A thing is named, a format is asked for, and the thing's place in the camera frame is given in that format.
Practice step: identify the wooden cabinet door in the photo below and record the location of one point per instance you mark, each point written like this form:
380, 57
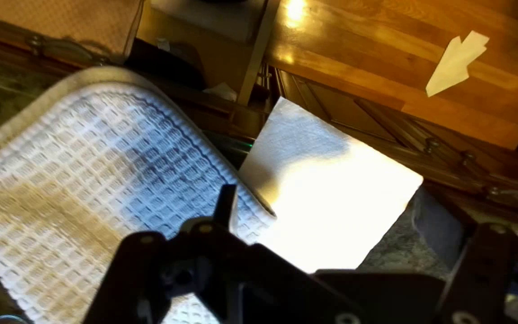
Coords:
344, 112

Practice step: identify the white paper scrap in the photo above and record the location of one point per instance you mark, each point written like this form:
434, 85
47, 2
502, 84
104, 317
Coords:
454, 63

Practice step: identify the white waffle weave towel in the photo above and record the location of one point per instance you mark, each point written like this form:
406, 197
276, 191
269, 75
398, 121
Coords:
83, 180

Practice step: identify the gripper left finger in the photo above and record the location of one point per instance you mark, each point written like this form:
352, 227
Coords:
214, 270

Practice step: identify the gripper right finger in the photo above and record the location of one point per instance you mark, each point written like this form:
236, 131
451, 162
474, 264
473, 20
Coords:
479, 274

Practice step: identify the crumpled white paper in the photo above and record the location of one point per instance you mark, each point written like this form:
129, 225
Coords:
221, 91

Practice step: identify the white napkin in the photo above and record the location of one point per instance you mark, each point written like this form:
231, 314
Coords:
326, 198

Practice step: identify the beige patterned cushion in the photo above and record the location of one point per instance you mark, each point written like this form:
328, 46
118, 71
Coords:
70, 22

